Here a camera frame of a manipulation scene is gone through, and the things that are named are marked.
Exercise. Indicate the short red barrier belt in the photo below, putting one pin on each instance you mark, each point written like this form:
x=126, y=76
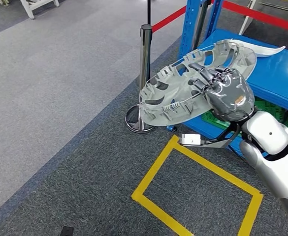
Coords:
x=168, y=19

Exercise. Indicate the white plastic trim part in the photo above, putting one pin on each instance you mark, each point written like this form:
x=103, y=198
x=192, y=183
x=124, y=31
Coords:
x=264, y=50

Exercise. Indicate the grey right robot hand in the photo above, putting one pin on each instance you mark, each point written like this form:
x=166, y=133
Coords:
x=232, y=97

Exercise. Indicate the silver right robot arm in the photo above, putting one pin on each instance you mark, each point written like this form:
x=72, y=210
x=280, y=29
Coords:
x=267, y=133

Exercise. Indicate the grey plastic wheel hubcap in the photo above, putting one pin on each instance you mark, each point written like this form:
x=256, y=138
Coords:
x=173, y=97

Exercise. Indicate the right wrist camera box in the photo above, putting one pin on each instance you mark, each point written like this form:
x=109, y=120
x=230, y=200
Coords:
x=190, y=139

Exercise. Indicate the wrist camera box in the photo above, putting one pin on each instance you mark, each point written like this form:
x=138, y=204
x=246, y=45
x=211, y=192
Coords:
x=66, y=232
x=190, y=139

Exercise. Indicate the clear plastic hand wrap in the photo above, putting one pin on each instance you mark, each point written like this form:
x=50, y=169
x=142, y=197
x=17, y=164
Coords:
x=232, y=94

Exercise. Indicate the blue metal shelf rack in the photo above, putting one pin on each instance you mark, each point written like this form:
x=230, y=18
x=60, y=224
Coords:
x=276, y=75

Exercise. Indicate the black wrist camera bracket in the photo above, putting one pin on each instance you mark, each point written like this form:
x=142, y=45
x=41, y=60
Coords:
x=220, y=144

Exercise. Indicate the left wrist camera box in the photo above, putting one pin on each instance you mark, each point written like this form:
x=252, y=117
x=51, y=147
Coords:
x=66, y=232

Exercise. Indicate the long red barrier belt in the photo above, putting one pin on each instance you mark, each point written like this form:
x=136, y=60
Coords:
x=257, y=14

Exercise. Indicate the stanchion with dark base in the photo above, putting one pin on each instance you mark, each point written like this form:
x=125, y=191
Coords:
x=200, y=22

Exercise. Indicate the white table frame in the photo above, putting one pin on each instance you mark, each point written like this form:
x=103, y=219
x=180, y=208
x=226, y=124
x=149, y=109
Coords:
x=30, y=8

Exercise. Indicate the chrome stanchion with shiny base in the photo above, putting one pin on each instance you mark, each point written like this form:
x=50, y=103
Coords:
x=145, y=65

